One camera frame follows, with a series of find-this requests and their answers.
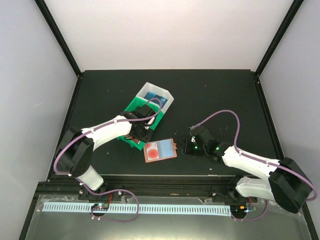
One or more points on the controller board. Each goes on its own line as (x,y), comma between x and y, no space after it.
(239,209)
(100,207)

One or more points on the green plastic bin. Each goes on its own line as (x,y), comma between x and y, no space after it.
(140,102)
(144,140)

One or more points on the left green plastic bin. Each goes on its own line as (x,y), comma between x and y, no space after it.
(144,140)

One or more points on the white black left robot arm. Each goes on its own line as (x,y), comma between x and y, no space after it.
(74,154)

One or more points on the right controller board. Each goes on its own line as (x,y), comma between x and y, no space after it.
(239,209)

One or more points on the white slotted cable duct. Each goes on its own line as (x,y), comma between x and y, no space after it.
(147,209)

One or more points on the black frame post right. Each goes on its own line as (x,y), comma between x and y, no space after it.
(283,27)

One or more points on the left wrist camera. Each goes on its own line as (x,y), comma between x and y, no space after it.
(150,123)

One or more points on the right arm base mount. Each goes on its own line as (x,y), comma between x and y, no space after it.
(228,195)

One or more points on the blue card stack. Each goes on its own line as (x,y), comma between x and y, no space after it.
(155,96)

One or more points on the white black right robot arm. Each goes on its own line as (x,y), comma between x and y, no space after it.
(280,181)

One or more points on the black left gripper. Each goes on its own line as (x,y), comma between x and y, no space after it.
(145,139)

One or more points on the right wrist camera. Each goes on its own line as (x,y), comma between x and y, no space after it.
(197,132)

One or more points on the tan leather card holder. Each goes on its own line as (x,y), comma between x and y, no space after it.
(167,149)

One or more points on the white plastic bin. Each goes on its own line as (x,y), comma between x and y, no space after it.
(149,87)

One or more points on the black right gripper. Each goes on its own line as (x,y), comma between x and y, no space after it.
(185,146)

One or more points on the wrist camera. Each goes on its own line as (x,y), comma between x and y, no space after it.
(150,123)
(197,132)

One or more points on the black frame post left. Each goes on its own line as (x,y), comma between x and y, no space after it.
(48,17)

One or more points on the black frame post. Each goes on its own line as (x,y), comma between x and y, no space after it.
(48,17)
(283,27)

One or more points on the middle green plastic bin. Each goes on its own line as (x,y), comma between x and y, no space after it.
(140,102)

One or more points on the red white card stack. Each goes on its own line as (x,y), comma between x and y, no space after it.
(131,140)

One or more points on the left controller board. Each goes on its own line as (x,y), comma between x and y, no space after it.
(100,207)

